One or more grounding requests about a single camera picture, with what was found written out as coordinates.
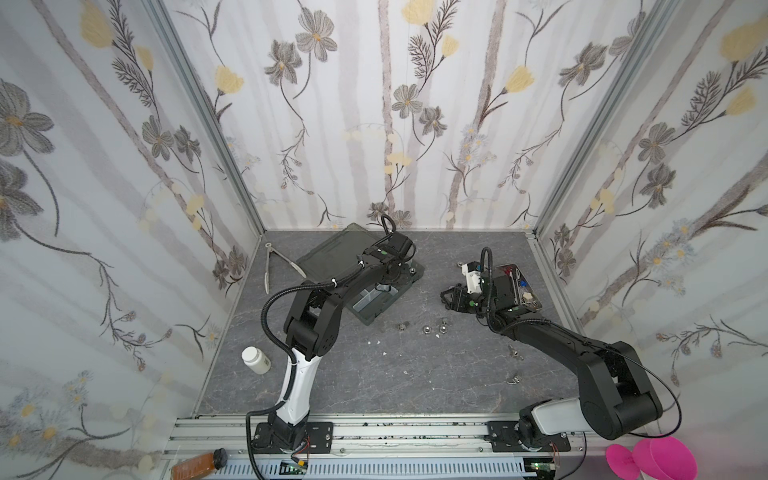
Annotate amber bottle black cap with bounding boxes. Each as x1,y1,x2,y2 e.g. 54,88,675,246
171,448,229,480

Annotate green compartment organizer box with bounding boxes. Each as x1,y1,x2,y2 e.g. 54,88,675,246
298,223,425,325

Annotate small tray with tools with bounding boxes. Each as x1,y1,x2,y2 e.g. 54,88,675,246
498,264,542,312

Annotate pink plastic cup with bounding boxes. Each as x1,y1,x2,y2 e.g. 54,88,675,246
605,437,699,480

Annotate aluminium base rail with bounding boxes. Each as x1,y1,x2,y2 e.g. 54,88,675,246
158,414,614,479

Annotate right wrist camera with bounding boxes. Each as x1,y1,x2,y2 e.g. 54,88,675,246
461,261,483,294

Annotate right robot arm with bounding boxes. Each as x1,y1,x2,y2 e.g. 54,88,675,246
440,247,664,449

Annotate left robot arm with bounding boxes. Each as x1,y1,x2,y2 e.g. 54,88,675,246
245,214,416,479

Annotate metal kitchen tongs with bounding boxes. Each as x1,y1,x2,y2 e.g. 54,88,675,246
263,242,308,295

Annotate white pill bottle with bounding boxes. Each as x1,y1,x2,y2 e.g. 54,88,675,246
241,346,272,375

